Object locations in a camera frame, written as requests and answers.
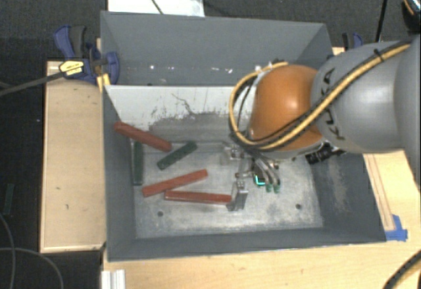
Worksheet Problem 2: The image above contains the pale wood flat board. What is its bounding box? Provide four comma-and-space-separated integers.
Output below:
39, 60, 108, 254

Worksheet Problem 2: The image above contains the grey metal bin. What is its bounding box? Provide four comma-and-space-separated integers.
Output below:
99, 10, 387, 262

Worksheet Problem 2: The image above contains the black cylinder on white bracket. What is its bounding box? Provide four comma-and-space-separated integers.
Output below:
305, 142, 347, 165

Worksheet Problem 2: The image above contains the dark green flat block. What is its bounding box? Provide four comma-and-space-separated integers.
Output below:
156, 140, 199, 171
132, 140, 145, 187

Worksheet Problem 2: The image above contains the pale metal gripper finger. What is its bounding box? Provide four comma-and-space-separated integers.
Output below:
226, 180, 250, 212
219, 145, 246, 165

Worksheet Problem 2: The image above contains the red-brown flat block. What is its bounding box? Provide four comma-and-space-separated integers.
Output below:
141, 169, 209, 198
164, 190, 233, 206
113, 120, 173, 153

